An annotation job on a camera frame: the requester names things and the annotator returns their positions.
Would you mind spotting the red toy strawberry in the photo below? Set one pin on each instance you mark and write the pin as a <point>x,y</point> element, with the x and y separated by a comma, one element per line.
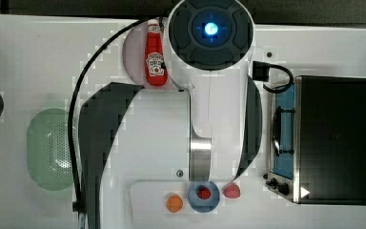
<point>231,190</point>

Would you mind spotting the red ketchup bottle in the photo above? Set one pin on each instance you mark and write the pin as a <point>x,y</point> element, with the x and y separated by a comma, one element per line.
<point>156,73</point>

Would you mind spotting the orange toy fruit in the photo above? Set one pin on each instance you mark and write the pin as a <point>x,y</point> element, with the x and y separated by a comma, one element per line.
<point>174,203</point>

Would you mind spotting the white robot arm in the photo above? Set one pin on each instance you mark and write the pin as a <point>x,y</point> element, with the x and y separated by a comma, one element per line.
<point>160,158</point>

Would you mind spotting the green plastic strainer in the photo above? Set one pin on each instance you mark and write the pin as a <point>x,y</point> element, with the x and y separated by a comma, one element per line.
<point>48,153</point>

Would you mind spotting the red toy fruit in bowl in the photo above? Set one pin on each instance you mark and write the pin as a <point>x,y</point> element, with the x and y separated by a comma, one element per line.
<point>204,193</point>

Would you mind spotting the blue bowl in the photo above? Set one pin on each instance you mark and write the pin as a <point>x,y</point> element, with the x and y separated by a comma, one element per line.
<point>203,205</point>

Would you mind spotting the black toaster oven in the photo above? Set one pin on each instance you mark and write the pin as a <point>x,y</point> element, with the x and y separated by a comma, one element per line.
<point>318,141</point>

